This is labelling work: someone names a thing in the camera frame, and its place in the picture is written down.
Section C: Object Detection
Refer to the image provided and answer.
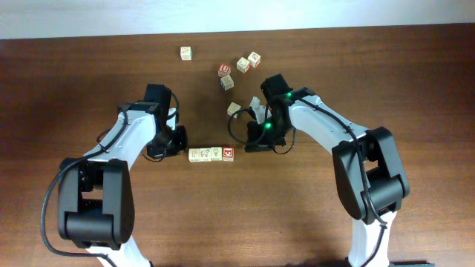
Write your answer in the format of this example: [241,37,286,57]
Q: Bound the plain wooden block far left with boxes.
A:
[180,47,192,61]

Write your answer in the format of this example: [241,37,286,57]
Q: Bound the wooden J letter block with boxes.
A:
[188,148,201,162]

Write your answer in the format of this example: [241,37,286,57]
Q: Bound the wooden M letter block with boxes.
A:
[211,147,223,161]

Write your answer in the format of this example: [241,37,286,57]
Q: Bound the green B letter block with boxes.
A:
[200,148,212,162]

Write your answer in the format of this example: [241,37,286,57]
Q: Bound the wooden I letter block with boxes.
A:
[222,147,235,162]

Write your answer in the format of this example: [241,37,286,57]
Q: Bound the wooden block red circle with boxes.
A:
[237,57,250,73]

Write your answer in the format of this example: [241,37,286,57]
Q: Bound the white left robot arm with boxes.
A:
[50,102,187,266]

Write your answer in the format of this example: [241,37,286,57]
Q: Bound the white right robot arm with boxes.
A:
[246,88,410,266]

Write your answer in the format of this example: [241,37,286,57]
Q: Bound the red U letter block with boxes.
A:
[217,64,232,77]

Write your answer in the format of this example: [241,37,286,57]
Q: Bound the plain wooden block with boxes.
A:
[180,47,192,61]
[227,102,241,118]

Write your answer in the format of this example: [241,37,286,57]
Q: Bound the wooden block blue side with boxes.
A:
[220,75,235,90]

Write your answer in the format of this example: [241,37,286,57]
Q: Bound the wooden block red edge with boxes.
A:
[247,51,261,68]

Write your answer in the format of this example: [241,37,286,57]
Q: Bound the plain wooden block centre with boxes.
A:
[227,102,241,118]

